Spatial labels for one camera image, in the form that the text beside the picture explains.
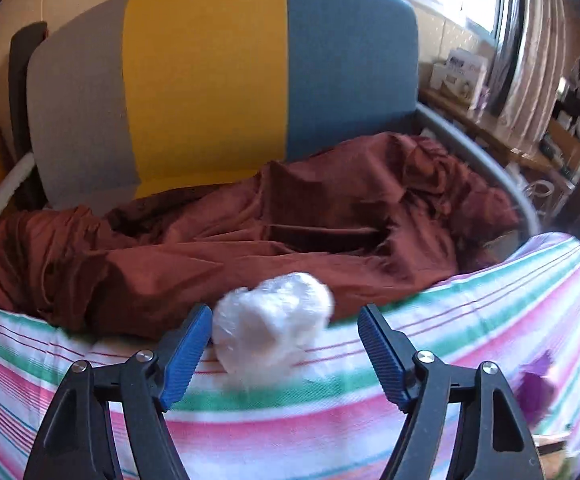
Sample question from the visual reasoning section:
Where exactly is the purple snack packet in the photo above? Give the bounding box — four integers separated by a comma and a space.
514, 350, 556, 428

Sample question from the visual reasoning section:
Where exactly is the dark red blanket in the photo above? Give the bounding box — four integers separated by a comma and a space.
0, 132, 518, 339

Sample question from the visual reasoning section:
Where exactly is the wooden side table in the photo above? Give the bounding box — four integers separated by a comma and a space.
419, 88, 555, 174

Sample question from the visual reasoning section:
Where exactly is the pink striped curtain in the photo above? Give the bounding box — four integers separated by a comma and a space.
488, 0, 567, 146

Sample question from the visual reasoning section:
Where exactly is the white box on table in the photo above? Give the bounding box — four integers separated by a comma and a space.
430, 49, 488, 110

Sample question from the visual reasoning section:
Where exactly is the grey yellow blue headboard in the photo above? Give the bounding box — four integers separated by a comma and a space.
26, 0, 419, 208

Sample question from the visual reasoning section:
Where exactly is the grey bed frame rail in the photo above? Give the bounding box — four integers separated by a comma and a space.
415, 102, 541, 240

